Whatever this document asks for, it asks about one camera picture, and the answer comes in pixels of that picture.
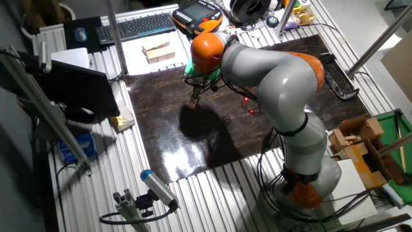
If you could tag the white puzzle cube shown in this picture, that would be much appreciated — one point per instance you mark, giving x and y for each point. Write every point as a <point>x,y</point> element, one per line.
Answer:
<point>231,30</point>

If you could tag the green gripper mount plate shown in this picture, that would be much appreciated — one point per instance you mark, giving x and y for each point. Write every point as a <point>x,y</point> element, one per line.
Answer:
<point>188,69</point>

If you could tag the black camera bracket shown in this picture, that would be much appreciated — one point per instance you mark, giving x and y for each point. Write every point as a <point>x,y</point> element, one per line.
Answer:
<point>145,203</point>

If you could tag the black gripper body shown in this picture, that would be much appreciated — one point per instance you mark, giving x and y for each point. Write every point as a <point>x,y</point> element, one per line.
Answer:
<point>201,84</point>

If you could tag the silver metal pole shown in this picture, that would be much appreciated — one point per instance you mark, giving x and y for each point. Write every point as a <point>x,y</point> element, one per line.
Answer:
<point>386,32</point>
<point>116,38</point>
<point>396,145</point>
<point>286,14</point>

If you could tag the aluminium profile camera post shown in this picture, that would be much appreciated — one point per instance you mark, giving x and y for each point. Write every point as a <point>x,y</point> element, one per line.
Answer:
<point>128,209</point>

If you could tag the grey computer mouse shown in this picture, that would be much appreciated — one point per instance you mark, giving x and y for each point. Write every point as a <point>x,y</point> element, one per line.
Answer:
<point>80,34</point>

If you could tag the small purple object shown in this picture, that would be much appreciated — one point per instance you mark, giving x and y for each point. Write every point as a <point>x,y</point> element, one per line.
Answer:
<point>290,25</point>

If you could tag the slanted aluminium beam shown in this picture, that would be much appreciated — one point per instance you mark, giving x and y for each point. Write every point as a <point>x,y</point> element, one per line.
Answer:
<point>42,106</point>

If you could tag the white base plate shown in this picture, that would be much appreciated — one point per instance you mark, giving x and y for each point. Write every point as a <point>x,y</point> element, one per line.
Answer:
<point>354,199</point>

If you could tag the silver camera with blue end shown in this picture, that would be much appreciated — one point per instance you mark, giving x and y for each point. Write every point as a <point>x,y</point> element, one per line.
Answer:
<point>157,187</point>

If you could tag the blue tissue pack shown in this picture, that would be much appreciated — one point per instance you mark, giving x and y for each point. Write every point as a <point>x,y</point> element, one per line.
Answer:
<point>77,148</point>

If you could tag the black laptop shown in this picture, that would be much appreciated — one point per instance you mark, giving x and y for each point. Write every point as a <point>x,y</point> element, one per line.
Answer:
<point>80,90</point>

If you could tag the orange black teach pendant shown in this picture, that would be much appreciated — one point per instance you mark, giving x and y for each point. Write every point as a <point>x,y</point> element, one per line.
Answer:
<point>198,14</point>

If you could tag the dark marble pattern mat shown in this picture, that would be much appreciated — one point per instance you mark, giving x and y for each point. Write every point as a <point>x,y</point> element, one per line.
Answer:
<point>154,138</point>

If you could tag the green mini billiard table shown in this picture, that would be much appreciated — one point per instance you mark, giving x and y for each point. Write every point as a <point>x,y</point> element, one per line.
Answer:
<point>391,129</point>

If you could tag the black mouse pad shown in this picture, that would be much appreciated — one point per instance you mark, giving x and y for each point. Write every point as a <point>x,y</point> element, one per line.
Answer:
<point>69,42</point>

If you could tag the silver camera on beam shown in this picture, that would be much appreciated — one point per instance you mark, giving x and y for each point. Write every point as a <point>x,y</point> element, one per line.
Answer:
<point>45,56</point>

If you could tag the open cardboard box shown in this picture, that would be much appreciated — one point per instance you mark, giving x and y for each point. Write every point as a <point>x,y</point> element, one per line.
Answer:
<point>370,129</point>

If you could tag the gold foil object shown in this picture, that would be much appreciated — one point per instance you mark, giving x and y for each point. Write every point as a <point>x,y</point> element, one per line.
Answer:
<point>304,16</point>

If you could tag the black computer keyboard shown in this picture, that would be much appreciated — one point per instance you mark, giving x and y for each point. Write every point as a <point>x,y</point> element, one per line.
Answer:
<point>135,27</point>

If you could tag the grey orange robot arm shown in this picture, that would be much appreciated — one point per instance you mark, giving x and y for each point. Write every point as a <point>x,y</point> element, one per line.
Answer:
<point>286,87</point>

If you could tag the wooden cue stick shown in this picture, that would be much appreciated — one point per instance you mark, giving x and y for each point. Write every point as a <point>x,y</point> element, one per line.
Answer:
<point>400,138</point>

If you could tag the black filament spool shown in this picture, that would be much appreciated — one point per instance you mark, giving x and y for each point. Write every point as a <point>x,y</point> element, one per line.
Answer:
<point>248,9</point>

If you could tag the brown cardboard sheet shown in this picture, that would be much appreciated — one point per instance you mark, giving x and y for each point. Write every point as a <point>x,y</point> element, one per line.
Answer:
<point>399,64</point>

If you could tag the large wooden block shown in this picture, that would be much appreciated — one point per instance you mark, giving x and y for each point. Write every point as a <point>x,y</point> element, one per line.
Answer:
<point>171,53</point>
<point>162,54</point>
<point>152,57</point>
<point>156,44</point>

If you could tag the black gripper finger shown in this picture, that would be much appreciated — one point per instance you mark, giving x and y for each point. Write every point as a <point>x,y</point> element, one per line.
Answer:
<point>192,96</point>
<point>198,93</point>

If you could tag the black round yo-yo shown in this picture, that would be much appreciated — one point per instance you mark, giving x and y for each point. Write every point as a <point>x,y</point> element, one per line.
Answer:
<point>272,21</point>

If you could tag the box with gold foil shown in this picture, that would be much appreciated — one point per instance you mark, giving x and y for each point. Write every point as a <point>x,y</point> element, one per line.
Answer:
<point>124,117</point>

